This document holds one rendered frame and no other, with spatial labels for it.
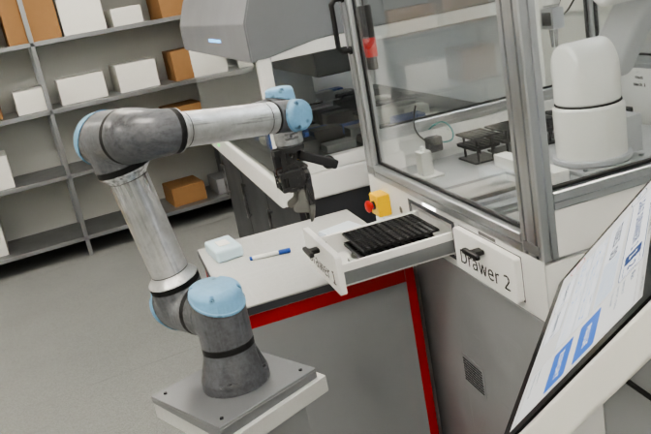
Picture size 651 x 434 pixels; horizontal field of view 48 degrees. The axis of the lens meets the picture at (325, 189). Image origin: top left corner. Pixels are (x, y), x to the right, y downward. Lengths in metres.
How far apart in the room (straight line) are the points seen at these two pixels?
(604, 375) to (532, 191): 0.69
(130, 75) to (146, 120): 4.09
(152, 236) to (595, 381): 1.00
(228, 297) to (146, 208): 0.26
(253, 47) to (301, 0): 0.25
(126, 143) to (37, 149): 4.49
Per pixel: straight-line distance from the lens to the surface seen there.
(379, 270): 1.90
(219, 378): 1.61
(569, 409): 0.97
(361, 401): 2.33
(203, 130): 1.53
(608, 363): 0.93
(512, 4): 1.48
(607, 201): 1.66
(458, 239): 1.90
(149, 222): 1.61
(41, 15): 5.46
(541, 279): 1.63
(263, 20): 2.66
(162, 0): 5.58
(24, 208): 6.02
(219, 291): 1.57
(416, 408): 2.42
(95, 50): 5.94
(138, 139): 1.47
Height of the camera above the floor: 1.58
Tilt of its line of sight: 16 degrees down
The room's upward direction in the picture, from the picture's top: 10 degrees counter-clockwise
